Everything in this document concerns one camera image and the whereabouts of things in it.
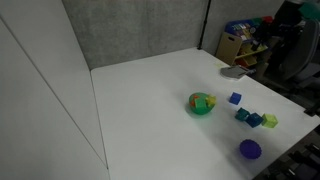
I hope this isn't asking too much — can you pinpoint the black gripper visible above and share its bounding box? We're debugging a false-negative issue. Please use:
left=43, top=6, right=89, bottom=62
left=251, top=20, right=284, bottom=51

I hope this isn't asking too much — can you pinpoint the yellow spiky toy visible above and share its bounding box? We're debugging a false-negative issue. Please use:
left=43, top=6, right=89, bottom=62
left=204, top=94, right=218, bottom=108

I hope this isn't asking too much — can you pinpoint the toy storage shelf with bins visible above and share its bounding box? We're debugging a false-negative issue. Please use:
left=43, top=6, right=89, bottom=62
left=224, top=15, right=278, bottom=69

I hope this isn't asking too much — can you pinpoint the royal blue toy cube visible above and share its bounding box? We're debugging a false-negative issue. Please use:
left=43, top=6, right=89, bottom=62
left=228, top=91, right=243, bottom=106

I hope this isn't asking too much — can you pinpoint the lime green toy cube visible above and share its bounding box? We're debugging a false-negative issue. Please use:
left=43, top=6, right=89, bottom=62
left=261, top=113, right=279, bottom=129

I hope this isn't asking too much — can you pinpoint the green toy block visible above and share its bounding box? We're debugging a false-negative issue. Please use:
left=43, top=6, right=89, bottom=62
left=194, top=98, right=208, bottom=111

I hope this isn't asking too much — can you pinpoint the orange toy piece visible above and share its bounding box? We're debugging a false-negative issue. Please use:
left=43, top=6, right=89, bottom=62
left=189, top=94, right=200, bottom=108

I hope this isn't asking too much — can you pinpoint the green plastic bowl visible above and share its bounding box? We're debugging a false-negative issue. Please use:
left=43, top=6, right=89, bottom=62
left=188, top=91, right=217, bottom=116

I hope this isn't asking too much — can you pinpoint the gray office chair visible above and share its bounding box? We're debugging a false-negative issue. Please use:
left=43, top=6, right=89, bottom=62
left=263, top=18, right=320, bottom=96

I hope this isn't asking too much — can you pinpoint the gray flat device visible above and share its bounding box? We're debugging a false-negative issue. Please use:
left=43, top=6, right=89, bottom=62
left=219, top=65, right=250, bottom=81

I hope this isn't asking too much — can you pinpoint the black vertical pole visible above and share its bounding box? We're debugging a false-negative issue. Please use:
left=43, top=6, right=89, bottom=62
left=197, top=0, right=213, bottom=51

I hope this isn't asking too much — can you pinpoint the blue soft block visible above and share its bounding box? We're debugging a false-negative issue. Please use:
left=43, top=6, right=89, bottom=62
left=245, top=112, right=264, bottom=129

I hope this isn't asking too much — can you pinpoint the purple spiky ball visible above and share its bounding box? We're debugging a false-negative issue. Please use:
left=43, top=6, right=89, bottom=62
left=238, top=138, right=263, bottom=160

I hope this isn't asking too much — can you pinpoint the black equipment rack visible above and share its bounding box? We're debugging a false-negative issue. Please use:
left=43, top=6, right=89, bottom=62
left=254, top=124, right=320, bottom=180

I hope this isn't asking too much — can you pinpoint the wooden board with handle hole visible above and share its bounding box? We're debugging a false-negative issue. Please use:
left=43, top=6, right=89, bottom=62
left=215, top=31, right=244, bottom=67

